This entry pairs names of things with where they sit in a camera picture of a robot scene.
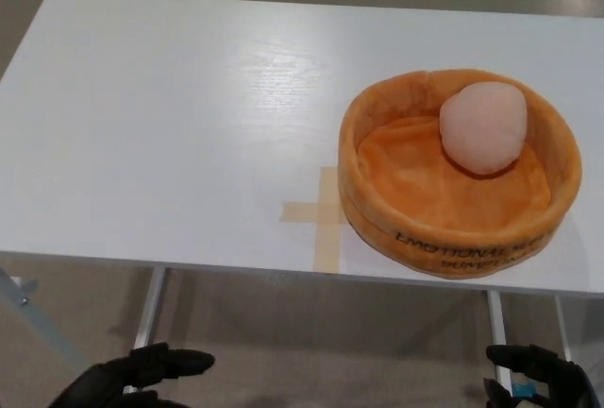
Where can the grey metal frame bar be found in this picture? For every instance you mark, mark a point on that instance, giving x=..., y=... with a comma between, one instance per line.
x=38, y=323

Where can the short beige tape strip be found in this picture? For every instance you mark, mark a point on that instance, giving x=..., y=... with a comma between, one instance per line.
x=304, y=213

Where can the long beige tape strip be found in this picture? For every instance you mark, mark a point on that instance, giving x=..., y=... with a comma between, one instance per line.
x=325, y=247

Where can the white slanted table leg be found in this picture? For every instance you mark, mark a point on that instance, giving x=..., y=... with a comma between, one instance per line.
x=151, y=309

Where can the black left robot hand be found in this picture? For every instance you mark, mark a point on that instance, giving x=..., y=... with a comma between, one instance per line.
x=122, y=375

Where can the orange plush round plate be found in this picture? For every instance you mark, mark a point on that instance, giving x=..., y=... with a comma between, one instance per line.
x=424, y=200

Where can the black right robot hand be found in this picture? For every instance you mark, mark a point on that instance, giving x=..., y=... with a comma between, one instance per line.
x=547, y=375

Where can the white straight table leg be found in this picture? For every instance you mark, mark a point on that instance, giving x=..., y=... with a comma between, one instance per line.
x=565, y=328
x=498, y=332

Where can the pink round plush toy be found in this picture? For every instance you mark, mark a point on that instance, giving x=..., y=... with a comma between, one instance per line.
x=481, y=129

